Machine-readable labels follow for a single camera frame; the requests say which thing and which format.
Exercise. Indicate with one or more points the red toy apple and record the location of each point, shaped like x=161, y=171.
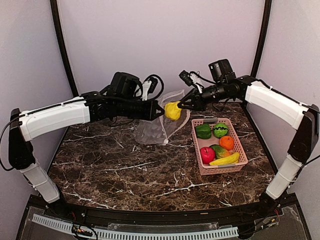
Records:
x=207, y=155

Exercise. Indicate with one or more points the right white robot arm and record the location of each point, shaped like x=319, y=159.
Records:
x=305, y=119

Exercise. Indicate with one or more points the yellow toy banana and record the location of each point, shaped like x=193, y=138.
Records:
x=231, y=159

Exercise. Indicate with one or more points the green toy watermelon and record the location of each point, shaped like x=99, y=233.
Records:
x=220, y=130

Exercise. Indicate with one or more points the toy orange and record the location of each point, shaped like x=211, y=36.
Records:
x=227, y=142

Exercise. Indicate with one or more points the pink plastic basket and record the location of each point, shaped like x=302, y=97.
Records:
x=199, y=143

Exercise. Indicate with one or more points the right black frame post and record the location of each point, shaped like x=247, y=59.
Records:
x=262, y=37

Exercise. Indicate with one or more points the white slotted cable duct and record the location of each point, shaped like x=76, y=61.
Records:
x=117, y=231

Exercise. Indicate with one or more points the yellow toy pepper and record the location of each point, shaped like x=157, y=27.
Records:
x=172, y=111

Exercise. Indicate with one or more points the black frame post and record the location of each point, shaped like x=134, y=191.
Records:
x=262, y=37
x=62, y=47

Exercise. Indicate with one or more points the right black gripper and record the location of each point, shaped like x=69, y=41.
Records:
x=198, y=103

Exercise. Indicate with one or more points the left black frame post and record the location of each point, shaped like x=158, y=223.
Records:
x=62, y=47

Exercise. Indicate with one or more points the clear zip top bag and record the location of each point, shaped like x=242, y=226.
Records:
x=158, y=131

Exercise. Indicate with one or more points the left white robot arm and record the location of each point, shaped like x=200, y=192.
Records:
x=25, y=126

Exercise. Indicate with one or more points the black front rail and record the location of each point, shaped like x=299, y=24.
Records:
x=245, y=216

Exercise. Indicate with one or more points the green toy pepper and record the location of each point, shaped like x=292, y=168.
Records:
x=203, y=131

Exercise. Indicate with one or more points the green orange toy mango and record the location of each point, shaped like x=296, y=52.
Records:
x=219, y=151

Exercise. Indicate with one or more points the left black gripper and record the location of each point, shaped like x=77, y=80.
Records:
x=150, y=115

